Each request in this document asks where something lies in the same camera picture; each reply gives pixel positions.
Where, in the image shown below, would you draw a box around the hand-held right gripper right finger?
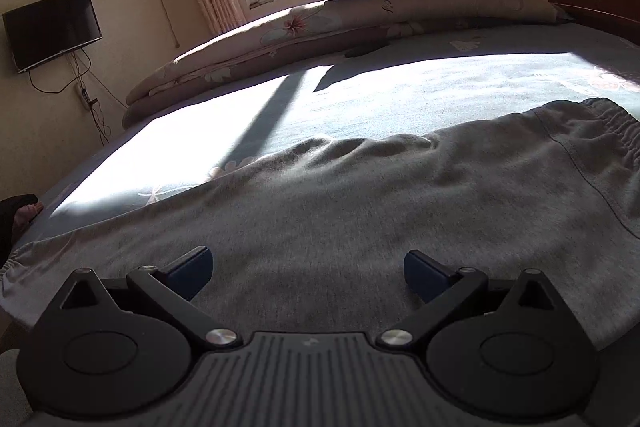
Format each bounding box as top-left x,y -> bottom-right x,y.
376,249 -> 558,350

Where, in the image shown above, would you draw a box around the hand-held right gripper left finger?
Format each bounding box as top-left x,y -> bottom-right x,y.
60,246 -> 243,352

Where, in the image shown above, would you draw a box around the grey sweatpants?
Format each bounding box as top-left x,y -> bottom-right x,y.
0,97 -> 640,353

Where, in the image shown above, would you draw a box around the person's left hand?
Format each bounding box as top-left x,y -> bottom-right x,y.
0,193 -> 45,270

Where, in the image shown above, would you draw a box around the folded pink floral quilt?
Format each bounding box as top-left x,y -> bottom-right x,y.
122,0 -> 573,128

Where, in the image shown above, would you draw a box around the wall power strip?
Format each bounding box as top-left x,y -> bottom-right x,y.
75,84 -> 98,110

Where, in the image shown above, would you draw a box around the black television cable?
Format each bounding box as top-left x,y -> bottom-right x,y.
27,49 -> 113,145

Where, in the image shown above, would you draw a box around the wall television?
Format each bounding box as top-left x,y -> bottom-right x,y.
1,0 -> 103,74

